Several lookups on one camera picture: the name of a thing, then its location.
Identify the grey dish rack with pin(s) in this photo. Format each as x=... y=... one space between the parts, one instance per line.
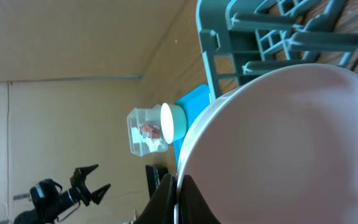
x=243 y=40

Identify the red snack wrapper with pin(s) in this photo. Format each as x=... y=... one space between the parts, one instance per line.
x=150 y=131

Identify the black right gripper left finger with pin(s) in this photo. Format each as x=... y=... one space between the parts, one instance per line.
x=160 y=207

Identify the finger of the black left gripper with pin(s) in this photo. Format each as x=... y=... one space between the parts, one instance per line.
x=97 y=195
x=80 y=173

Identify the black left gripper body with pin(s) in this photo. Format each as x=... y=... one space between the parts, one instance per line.
x=79 y=193

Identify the clear plastic bin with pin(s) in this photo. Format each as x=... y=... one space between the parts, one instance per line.
x=137 y=117

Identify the white napkin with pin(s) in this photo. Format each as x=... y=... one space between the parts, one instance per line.
x=155 y=145

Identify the black tray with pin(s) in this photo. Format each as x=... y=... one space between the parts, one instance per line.
x=154 y=175

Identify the white bowl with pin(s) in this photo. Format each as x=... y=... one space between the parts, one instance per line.
x=173 y=122

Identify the teal plastic tray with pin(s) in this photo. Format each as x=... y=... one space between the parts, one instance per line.
x=193 y=103

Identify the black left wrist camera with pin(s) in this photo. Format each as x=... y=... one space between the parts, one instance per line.
x=45 y=194

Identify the pink bowl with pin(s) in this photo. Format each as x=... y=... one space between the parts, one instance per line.
x=280 y=149

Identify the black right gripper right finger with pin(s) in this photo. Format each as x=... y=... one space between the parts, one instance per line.
x=193 y=208

